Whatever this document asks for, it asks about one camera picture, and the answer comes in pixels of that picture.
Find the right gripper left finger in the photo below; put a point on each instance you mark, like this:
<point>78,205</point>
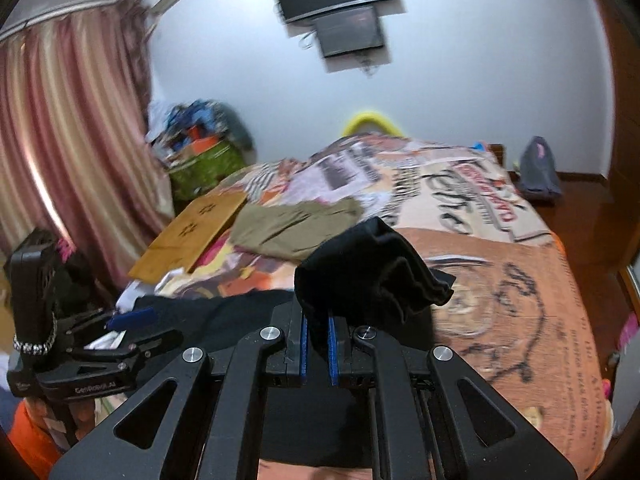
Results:
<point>201,417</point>

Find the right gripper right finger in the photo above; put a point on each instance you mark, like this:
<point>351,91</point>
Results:
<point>433,416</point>

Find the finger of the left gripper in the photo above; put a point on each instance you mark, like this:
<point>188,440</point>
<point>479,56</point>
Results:
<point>112,321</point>
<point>147,347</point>

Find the black pants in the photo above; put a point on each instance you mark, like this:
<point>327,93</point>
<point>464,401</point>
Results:
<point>368,275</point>

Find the orange sleeve forearm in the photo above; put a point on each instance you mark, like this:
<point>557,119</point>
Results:
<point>35,445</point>

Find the wooden lap board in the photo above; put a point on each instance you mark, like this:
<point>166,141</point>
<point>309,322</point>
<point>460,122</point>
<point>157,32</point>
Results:
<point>187,236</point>

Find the printed bed blanket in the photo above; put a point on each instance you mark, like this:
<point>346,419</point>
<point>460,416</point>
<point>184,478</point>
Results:
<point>516,314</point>

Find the striped pink curtain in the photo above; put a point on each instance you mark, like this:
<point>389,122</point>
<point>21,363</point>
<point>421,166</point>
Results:
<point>75,92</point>

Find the green storage bag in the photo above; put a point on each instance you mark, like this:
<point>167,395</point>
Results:
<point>203,172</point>

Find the folded olive green pants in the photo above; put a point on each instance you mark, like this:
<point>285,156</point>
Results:
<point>292,232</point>

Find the pile of clothes clutter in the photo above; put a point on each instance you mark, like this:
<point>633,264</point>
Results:
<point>179,131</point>

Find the grey bag on floor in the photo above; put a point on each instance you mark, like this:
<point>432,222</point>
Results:
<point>538,180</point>

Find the yellow pillow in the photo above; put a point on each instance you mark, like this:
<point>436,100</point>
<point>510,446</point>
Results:
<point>371,118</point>

